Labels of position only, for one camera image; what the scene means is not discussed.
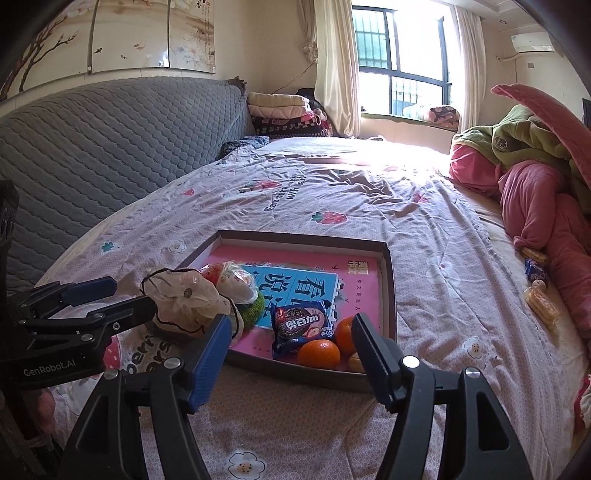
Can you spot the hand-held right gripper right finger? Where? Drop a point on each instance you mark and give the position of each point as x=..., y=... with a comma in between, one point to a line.
x=374, y=355

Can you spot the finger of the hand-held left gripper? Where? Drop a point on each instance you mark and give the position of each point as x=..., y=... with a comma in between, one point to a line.
x=129, y=311
x=92, y=288

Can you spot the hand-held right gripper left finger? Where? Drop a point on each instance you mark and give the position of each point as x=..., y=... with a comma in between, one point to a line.
x=210, y=364

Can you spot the orange mandarin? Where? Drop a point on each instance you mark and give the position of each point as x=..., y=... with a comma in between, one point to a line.
x=346, y=334
x=318, y=354

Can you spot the shallow brown cardboard box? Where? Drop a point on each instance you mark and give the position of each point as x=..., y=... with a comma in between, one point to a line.
x=388, y=300

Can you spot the blue cookie packet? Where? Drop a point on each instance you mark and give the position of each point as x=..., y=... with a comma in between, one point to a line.
x=300, y=327

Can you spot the person's left hand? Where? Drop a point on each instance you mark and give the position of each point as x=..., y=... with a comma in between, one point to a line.
x=45, y=408

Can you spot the pink and blue book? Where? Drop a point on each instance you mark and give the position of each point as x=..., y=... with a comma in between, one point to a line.
x=360, y=286

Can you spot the strawberry print bed sheet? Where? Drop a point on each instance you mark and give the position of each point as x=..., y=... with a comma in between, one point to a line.
x=415, y=221

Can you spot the grey quilted headboard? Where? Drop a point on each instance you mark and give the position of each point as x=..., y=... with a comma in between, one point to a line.
x=106, y=143

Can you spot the long yellow biscuit packet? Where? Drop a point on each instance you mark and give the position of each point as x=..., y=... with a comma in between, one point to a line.
x=542, y=307

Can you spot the small blue snack packet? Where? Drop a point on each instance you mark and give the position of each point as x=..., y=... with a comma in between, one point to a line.
x=535, y=272

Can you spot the short yellow biscuit packet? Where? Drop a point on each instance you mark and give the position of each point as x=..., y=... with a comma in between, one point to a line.
x=534, y=255

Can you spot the dark blue cloth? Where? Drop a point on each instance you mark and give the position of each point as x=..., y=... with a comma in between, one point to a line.
x=242, y=146

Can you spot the floral fabric scrunchie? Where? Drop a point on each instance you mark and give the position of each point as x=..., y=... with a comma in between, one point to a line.
x=584, y=401

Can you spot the pink quilt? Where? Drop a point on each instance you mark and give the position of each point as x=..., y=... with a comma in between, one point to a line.
x=540, y=207

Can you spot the patterned windowsill cushion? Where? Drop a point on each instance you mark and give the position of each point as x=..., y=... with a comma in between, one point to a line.
x=443, y=115

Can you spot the stack of folded blankets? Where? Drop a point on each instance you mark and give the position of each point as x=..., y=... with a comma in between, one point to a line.
x=281, y=113

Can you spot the green blanket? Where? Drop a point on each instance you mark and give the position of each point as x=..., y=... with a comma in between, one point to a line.
x=521, y=138

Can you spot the dark clothes pile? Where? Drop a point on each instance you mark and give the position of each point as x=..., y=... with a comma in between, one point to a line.
x=307, y=97

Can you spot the black framed window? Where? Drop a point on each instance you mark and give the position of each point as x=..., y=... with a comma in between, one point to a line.
x=397, y=69

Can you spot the wide cream curtain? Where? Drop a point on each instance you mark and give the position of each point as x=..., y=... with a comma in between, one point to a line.
x=337, y=69

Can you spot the narrow cream curtain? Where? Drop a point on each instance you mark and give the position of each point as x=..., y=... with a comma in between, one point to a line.
x=470, y=69

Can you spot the black television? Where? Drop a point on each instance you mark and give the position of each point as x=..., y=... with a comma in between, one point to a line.
x=587, y=113

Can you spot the white air conditioner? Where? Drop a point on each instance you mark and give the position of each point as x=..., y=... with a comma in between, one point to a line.
x=531, y=42

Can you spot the painted blossom wall panels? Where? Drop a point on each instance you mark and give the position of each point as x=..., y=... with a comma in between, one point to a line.
x=138, y=37

